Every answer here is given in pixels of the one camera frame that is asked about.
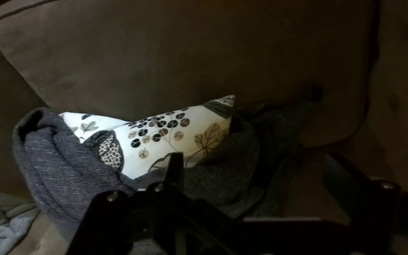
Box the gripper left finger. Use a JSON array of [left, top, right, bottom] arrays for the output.
[[66, 152, 244, 255]]

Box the white floral print pillow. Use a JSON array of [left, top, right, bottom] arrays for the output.
[[59, 95, 236, 180]]

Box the dark grey knit blanket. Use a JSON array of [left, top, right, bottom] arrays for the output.
[[12, 101, 318, 245]]

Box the brown sofa back cushion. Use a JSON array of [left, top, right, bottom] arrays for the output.
[[0, 0, 380, 149], [366, 0, 408, 196]]

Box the light grey cloth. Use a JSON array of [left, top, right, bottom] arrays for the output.
[[0, 188, 42, 255]]

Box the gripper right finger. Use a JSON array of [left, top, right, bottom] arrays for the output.
[[322, 152, 408, 255]]

